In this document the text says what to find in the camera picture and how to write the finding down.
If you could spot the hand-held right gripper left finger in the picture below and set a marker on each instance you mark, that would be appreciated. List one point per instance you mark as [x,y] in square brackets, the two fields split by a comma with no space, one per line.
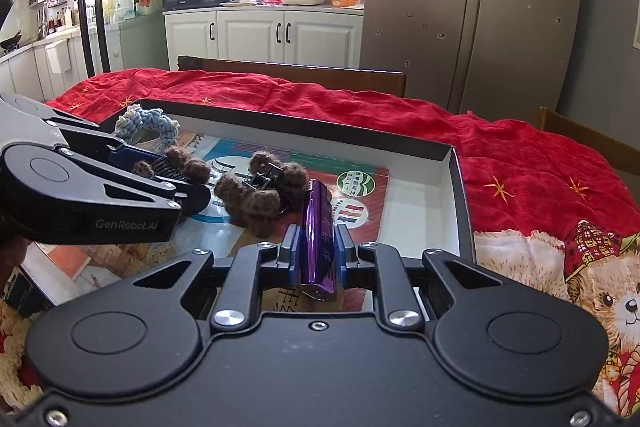
[291,254]

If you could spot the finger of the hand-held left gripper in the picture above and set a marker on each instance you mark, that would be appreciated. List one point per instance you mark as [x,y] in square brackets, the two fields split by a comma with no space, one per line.
[130,154]
[192,199]

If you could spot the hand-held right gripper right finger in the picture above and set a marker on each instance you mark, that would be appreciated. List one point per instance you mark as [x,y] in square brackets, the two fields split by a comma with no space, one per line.
[345,254]

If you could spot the black-rimmed cardboard box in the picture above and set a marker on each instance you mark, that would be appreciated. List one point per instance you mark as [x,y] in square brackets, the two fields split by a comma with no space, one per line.
[425,187]

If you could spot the colourful printed paper sheet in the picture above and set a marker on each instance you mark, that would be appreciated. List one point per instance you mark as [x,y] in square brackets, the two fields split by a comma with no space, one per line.
[372,219]

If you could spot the white stove counter cabinet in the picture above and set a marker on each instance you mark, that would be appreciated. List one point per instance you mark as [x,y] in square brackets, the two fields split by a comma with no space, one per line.
[30,72]

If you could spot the white hanging waste bin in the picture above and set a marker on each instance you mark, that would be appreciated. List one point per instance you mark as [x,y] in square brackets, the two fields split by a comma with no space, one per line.
[59,57]

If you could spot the black wok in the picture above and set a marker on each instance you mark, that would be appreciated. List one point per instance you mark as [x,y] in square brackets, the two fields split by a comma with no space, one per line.
[11,42]

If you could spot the dark wooden chair back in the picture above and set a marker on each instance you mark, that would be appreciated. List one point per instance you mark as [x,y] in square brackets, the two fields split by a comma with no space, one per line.
[300,74]

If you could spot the white kitchen cabinet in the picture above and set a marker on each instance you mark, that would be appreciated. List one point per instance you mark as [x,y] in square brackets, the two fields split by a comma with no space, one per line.
[250,37]

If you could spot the red bear printed blanket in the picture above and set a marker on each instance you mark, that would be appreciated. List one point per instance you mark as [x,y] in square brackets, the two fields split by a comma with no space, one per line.
[525,157]

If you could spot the silver refrigerator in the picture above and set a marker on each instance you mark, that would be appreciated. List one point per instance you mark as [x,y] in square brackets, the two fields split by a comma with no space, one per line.
[500,32]

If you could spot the light wooden chair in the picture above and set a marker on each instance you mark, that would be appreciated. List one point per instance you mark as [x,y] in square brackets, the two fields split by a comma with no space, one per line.
[600,147]

